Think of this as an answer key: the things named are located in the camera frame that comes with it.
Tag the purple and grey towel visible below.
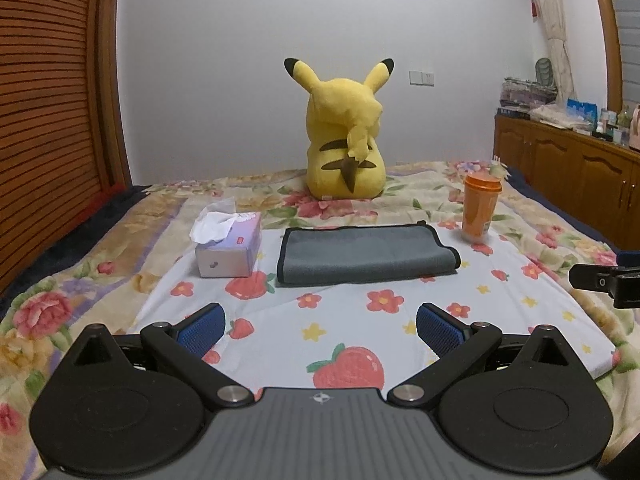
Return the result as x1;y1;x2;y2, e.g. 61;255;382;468
277;221;461;287

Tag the white strawberry print cloth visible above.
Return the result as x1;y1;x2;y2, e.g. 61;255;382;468
134;230;615;391

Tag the floral bed blanket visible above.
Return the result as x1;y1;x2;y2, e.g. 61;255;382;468
1;161;639;479

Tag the wooden sideboard cabinet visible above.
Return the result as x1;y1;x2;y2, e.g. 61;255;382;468
494;115;639;252

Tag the white tissue box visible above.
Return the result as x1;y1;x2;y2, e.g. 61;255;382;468
190;209;262;278

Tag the orange lidded cup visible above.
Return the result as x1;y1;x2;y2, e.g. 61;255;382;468
462;171;502;243

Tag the pink bag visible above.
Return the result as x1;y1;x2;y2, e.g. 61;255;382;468
629;105;640;152

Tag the blue picture box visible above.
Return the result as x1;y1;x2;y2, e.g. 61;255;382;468
566;99;599;132

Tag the yellow Pikachu plush toy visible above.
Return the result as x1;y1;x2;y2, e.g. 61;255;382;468
284;58;394;200

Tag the stack of folded clothes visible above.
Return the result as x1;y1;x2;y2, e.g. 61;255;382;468
499;77;558;112

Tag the wooden louvered wardrobe door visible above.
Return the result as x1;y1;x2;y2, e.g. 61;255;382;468
1;0;131;287

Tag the tied beige curtain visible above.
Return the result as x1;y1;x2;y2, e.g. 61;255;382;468
535;0;576;104

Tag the white wall switch plate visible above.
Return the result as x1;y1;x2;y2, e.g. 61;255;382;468
409;70;435;87

